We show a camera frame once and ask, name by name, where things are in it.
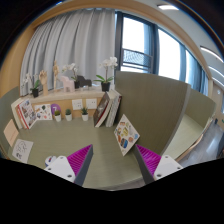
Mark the wooden shelf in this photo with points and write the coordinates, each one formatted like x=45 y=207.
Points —
x=64 y=100

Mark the white leaning books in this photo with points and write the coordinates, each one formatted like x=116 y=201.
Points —
x=116 y=96

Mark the illustrated picture book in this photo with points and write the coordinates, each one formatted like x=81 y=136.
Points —
x=27 y=113

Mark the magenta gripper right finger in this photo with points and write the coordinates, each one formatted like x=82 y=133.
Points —
x=153 y=166

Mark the colourful sticker card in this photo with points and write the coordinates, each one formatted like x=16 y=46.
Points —
x=126 y=135

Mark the orange paper sheet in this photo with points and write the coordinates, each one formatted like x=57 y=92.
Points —
x=11 y=132

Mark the white orchid in black pot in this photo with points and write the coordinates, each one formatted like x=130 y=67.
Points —
x=105 y=81

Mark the white illustrated card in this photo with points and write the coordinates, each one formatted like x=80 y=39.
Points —
x=43 y=112

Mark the small orchid at shelf left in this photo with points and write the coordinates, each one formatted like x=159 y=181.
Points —
x=33 y=82

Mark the pink elephant figurine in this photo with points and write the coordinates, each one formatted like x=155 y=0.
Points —
x=68 y=85

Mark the small succulent white pot left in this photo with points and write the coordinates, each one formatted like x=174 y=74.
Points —
x=57 y=115

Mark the small succulent white pot right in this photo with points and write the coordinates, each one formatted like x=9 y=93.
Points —
x=84 y=113

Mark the purple round ornament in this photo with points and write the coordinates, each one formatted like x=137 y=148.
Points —
x=54 y=108

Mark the white wall socket right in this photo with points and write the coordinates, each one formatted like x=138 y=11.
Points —
x=91 y=103

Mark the white wall socket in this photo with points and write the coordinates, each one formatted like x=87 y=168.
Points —
x=91 y=103
x=77 y=104

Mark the black miniature piano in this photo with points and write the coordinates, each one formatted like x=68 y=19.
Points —
x=84 y=82

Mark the grey curtain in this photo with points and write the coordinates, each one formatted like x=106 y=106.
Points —
x=85 y=37

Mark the small succulent white pot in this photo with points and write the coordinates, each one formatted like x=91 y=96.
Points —
x=84 y=113
x=68 y=115
x=57 y=115

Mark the olive desk divider panel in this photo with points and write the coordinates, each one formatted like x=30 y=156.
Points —
x=168 y=114

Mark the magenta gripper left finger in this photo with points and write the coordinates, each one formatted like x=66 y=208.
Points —
x=73 y=168

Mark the sketch paper sheet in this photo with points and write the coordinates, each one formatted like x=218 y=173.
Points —
x=22 y=150

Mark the white wall socket left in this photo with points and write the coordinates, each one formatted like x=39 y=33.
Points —
x=77 y=104

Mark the wooden mannequin figure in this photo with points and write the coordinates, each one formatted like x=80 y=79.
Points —
x=56 y=72

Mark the dark red leaning book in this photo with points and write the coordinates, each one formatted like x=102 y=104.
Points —
x=101 y=108

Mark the wooden hand model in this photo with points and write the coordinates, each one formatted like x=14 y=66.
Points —
x=43 y=80

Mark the small succulent white pot middle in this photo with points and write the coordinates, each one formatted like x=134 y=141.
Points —
x=68 y=115

